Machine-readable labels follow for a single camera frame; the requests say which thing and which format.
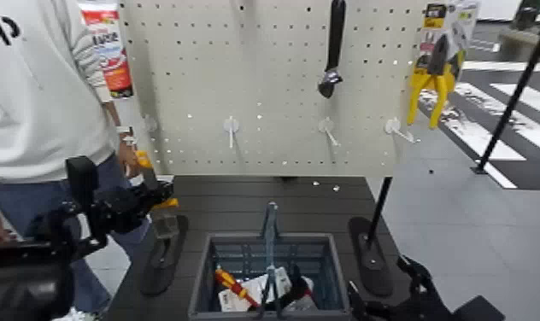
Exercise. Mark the clear plastic bag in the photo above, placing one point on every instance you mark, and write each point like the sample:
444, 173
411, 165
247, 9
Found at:
303, 305

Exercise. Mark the white card package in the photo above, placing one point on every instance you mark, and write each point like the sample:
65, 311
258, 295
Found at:
252, 289

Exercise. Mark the grey teal lattice crate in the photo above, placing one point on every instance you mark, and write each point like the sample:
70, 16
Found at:
339, 278

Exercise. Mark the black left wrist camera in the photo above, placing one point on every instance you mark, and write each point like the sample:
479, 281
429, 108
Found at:
81, 179

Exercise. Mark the white wristwatch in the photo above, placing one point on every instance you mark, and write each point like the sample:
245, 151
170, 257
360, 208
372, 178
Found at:
123, 131

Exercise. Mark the beige perforated pegboard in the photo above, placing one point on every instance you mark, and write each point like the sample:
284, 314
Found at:
274, 67

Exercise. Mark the red yellow screwdriver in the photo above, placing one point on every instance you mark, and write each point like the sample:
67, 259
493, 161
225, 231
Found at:
228, 280

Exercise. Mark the person white sweatshirt blue jeans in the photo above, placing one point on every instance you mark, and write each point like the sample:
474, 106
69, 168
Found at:
36, 89

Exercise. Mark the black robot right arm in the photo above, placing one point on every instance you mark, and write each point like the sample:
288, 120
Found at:
476, 309

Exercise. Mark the black tripod pole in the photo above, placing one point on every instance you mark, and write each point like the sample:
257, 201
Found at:
512, 103

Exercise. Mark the beige low platform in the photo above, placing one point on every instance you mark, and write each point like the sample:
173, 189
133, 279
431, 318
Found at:
528, 42

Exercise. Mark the dark background object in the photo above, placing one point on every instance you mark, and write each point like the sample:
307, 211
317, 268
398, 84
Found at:
528, 13

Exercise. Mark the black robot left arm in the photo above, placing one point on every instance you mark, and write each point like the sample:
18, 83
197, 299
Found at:
19, 282

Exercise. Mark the white pegboard hook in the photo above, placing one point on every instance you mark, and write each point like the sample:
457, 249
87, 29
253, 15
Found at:
326, 125
231, 125
392, 126

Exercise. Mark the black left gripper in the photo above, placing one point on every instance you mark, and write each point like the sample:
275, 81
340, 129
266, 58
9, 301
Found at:
113, 210

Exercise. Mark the yellow pliers in card package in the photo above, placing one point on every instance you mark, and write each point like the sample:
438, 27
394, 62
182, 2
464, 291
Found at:
440, 80

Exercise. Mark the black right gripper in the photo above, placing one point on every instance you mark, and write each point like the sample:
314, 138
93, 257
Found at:
413, 311

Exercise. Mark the person's left forearm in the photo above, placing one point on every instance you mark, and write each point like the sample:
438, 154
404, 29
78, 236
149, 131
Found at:
113, 114

